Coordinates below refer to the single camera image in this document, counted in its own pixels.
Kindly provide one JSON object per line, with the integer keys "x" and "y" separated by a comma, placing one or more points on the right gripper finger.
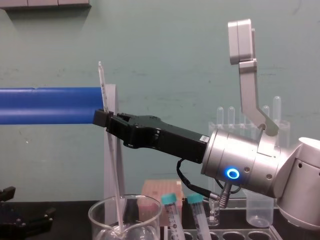
{"x": 123, "y": 115}
{"x": 102, "y": 119}

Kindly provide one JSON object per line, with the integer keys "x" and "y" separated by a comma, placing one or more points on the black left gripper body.
{"x": 15, "y": 225}

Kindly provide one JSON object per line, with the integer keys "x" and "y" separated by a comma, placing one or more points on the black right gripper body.
{"x": 170, "y": 138}

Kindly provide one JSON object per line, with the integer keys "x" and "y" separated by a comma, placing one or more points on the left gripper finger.
{"x": 7, "y": 193}
{"x": 46, "y": 216}

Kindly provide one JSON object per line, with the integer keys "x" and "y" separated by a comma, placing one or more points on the glass thermometer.
{"x": 102, "y": 80}

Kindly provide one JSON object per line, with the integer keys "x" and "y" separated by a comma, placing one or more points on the large glass beaker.
{"x": 100, "y": 215}

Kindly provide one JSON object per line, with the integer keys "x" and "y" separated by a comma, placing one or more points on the clear test tube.
{"x": 220, "y": 115}
{"x": 231, "y": 115}
{"x": 277, "y": 107}
{"x": 266, "y": 111}

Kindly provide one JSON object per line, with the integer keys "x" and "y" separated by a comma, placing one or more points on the teal capped centrifuge tube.
{"x": 168, "y": 199}
{"x": 195, "y": 199}

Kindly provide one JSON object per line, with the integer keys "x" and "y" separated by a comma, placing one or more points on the small glass beaker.
{"x": 212, "y": 218}

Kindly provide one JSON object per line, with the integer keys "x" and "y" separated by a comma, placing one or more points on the clear acrylic test tube rack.
{"x": 284, "y": 135}

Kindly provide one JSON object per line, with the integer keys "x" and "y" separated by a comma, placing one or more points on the clear tube rack with holes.
{"x": 273, "y": 232}

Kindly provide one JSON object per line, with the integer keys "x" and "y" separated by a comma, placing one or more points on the pink pipette tip box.
{"x": 160, "y": 187}

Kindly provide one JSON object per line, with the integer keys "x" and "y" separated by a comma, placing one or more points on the blue pipe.
{"x": 50, "y": 105}

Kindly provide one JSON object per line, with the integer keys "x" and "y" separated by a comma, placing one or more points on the clear plastic measuring cup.
{"x": 260, "y": 212}

